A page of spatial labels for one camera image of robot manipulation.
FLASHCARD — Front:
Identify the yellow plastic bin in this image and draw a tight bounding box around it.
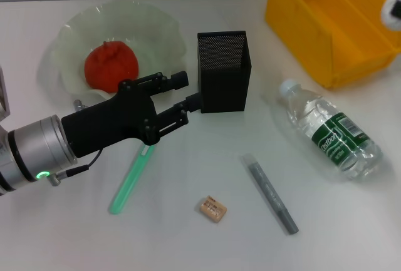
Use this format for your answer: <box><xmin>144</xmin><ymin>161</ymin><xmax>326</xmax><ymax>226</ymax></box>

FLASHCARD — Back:
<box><xmin>264</xmin><ymin>0</ymin><xmax>401</xmax><ymax>89</ymax></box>

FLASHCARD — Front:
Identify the clear green-label water bottle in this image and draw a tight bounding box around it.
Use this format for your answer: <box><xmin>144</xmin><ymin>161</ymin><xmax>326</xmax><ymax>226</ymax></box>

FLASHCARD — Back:
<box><xmin>278</xmin><ymin>78</ymin><xmax>385</xmax><ymax>182</ymax></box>

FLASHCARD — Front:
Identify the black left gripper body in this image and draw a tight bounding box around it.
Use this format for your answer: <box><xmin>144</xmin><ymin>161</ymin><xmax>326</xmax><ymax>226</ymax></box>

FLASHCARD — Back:
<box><xmin>61</xmin><ymin>79</ymin><xmax>161</xmax><ymax>159</ymax></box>

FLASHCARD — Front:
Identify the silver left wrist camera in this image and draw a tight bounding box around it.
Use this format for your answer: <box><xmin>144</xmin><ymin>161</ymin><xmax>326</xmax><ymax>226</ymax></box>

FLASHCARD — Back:
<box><xmin>0</xmin><ymin>67</ymin><xmax>10</xmax><ymax>118</ymax></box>

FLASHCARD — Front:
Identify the beige eraser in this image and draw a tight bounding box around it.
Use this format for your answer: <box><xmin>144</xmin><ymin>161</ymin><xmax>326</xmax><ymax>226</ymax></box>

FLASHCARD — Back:
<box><xmin>199</xmin><ymin>194</ymin><xmax>228</xmax><ymax>223</ymax></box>

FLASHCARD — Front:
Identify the grey marker pen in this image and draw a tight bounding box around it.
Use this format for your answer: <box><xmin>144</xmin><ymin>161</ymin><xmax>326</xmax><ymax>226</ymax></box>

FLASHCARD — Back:
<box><xmin>241</xmin><ymin>154</ymin><xmax>299</xmax><ymax>236</ymax></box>

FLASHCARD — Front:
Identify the green glass fruit plate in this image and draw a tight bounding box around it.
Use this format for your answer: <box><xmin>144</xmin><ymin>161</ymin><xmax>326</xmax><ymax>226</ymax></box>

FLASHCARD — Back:
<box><xmin>49</xmin><ymin>1</ymin><xmax>188</xmax><ymax>100</ymax></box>

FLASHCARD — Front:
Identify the green translucent pen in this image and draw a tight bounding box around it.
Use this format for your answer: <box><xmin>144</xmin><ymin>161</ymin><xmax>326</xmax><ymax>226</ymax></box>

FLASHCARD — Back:
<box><xmin>108</xmin><ymin>144</ymin><xmax>157</xmax><ymax>215</ymax></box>

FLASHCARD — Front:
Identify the black mesh pen holder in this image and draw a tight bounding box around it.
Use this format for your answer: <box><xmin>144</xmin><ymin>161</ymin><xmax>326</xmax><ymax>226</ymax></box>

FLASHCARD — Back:
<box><xmin>197</xmin><ymin>29</ymin><xmax>253</xmax><ymax>114</ymax></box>

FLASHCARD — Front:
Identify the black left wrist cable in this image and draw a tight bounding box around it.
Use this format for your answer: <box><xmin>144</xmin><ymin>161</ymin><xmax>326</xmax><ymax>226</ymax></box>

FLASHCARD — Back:
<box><xmin>46</xmin><ymin>148</ymin><xmax>103</xmax><ymax>187</ymax></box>

